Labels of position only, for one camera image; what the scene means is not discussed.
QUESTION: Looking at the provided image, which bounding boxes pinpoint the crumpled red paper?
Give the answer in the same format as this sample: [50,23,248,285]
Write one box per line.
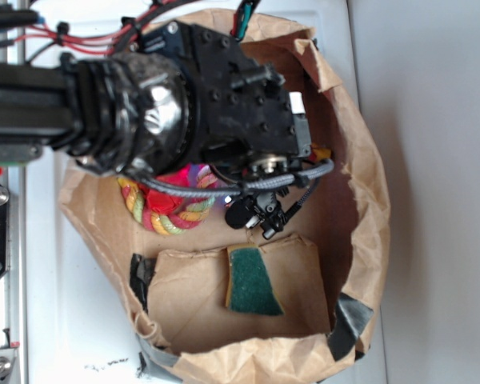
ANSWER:
[139,165,202,215]

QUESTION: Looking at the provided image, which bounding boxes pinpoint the aluminium frame rail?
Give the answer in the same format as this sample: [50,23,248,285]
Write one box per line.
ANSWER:
[0,167,28,383]

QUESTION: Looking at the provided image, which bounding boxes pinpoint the green and yellow sponge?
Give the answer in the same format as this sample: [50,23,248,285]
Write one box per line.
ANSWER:
[226,244,284,316]

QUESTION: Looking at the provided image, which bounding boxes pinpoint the multicolored twisted rope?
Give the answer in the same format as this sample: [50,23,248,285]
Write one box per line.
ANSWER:
[118,146,332,236]

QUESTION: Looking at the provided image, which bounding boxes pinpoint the grey braided cable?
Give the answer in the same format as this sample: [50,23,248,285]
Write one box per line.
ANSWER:
[143,158,336,227]

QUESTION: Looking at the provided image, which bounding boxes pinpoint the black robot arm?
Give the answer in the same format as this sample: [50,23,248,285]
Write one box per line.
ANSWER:
[0,2,331,238]

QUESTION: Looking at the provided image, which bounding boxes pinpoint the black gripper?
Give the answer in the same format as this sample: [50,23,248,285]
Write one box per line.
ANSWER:
[141,22,311,240]

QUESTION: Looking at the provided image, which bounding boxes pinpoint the red and black wires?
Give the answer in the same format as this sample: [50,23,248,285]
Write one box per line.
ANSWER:
[0,0,265,67]

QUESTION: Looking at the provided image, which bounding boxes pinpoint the brown paper bag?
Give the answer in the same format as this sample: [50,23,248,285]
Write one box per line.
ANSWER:
[59,14,390,383]

